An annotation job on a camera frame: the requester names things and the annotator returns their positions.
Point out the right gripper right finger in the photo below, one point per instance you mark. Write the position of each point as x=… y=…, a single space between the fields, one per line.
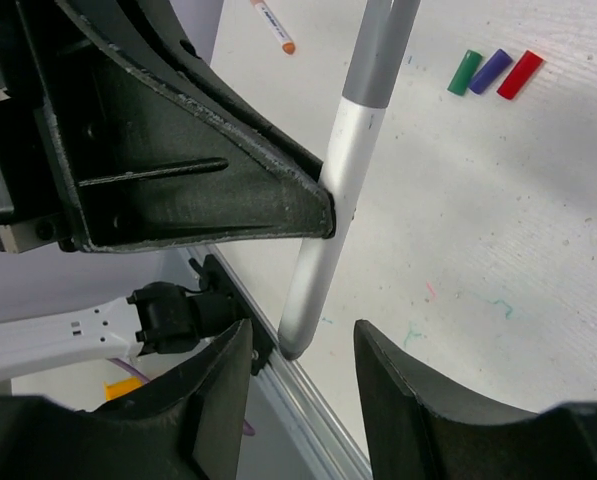
x=420 y=424

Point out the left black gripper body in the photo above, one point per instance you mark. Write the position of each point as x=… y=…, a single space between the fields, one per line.
x=38 y=201

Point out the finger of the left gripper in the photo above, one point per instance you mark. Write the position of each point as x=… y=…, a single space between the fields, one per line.
x=147 y=41
x=140 y=163

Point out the red pen cap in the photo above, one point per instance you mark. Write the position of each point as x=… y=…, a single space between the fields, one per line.
x=521 y=73

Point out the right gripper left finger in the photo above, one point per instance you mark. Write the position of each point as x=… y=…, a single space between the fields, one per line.
x=185 y=424

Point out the green pen cap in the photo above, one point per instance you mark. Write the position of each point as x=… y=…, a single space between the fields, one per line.
x=465 y=72

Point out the blue pen cap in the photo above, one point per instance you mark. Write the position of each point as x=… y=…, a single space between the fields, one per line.
x=490 y=71

